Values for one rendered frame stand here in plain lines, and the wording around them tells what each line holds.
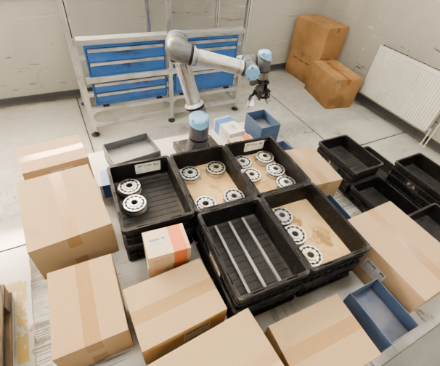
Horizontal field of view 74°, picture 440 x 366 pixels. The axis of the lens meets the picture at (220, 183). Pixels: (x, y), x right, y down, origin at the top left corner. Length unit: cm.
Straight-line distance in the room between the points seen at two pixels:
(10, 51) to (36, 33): 33
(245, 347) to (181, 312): 24
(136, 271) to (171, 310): 33
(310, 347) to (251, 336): 20
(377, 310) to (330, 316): 26
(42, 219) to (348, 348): 120
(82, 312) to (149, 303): 22
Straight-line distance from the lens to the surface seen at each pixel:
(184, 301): 110
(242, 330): 103
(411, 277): 138
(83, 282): 119
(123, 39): 296
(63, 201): 139
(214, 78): 345
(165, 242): 114
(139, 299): 111
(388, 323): 138
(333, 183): 166
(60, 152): 172
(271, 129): 198
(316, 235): 139
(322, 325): 116
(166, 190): 145
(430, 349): 244
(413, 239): 152
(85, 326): 112
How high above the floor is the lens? 186
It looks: 44 degrees down
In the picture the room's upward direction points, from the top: 7 degrees clockwise
